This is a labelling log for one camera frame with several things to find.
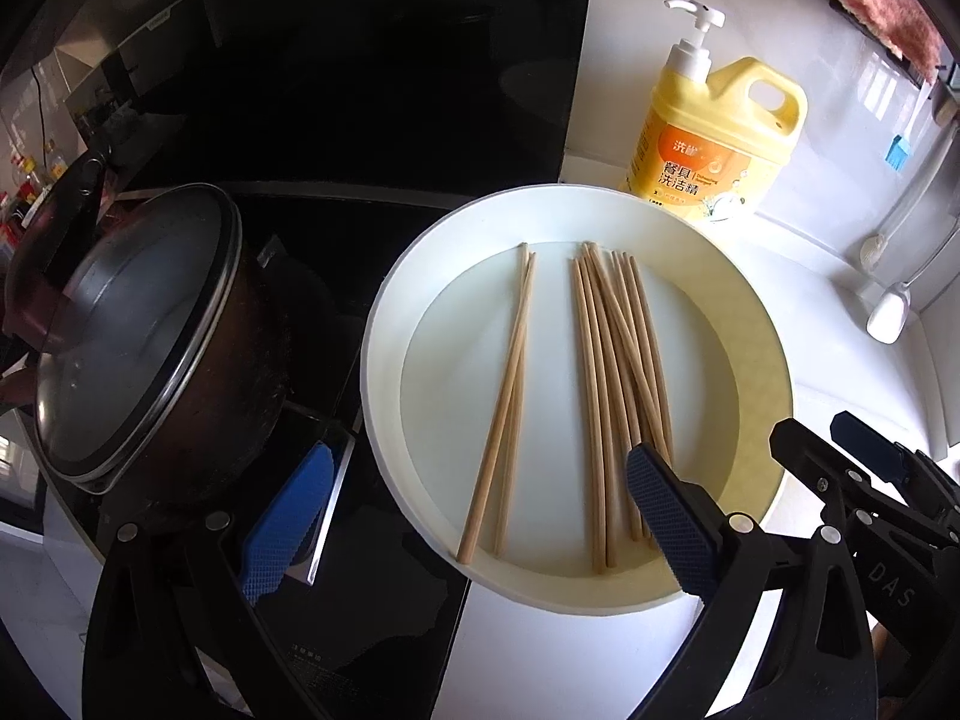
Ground wooden chopstick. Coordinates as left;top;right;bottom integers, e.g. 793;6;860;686
456;251;538;563

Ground blue silicone brush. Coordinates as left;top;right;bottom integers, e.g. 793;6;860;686
883;82;935;170

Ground black gas stove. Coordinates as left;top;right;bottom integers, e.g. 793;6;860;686
41;187;582;720

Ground bundle of wooden chopsticks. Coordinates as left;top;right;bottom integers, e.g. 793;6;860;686
571;241;676;575

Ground glass pot lid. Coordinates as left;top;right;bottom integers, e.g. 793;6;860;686
34;184;245;485

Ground steel spatula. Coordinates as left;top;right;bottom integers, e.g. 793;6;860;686
866;195;960;346

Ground pink dish cloth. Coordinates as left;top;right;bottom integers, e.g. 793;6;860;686
795;0;943;83

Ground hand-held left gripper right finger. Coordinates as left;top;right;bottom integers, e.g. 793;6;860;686
625;442;880;720

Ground row of condiment bottles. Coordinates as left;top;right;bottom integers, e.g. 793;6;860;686
0;135;72;241

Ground yellow dish soap bottle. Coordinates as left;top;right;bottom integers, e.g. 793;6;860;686
622;0;809;224

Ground dark cooking pot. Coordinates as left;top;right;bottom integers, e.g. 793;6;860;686
0;154;295;533

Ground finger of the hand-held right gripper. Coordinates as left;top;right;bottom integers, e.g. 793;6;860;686
769;418;871;533
829;409;938;497

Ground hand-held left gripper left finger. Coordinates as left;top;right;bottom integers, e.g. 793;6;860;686
81;442;335;720

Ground white round basin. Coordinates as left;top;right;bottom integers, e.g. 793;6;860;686
360;184;796;612

